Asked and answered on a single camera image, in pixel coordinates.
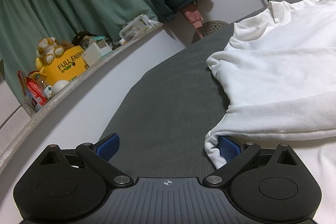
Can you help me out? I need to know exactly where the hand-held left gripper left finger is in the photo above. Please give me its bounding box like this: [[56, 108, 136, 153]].
[[39, 133, 134, 187]]

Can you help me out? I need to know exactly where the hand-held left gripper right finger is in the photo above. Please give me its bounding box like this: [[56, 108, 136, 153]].
[[203, 135, 298, 188]]

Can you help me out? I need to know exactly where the white turtleneck shirt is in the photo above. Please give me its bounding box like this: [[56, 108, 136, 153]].
[[204, 0, 336, 224]]

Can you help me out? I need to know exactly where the white round object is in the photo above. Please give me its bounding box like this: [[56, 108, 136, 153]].
[[51, 80, 70, 95]]

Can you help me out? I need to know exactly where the printed snack carton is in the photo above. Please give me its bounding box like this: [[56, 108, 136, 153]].
[[25, 93, 42, 112]]

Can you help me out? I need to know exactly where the yellow cardboard box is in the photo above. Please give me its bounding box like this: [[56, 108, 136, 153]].
[[35, 46, 88, 83]]

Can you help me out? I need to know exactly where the red snack packet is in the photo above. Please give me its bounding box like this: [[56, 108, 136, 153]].
[[17, 70, 49, 106]]

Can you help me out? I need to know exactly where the white and teal tissue box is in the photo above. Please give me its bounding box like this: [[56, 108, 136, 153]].
[[82, 39, 113, 67]]

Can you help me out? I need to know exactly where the black bag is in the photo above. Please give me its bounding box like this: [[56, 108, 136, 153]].
[[71, 31, 91, 46]]

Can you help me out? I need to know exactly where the tan plush toy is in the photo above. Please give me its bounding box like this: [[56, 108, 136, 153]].
[[36, 37, 66, 65]]

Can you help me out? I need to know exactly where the clear plastic storage box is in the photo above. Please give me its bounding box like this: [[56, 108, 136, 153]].
[[119, 14, 164, 43]]

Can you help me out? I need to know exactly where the grey studded balance cushion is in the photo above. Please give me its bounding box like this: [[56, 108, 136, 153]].
[[192, 20, 229, 45]]

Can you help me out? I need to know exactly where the pink hanging cloth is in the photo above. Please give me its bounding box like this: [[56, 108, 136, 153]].
[[180, 2, 205, 39]]

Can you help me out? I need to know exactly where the green curtain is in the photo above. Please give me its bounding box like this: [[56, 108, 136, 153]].
[[0, 0, 158, 106]]

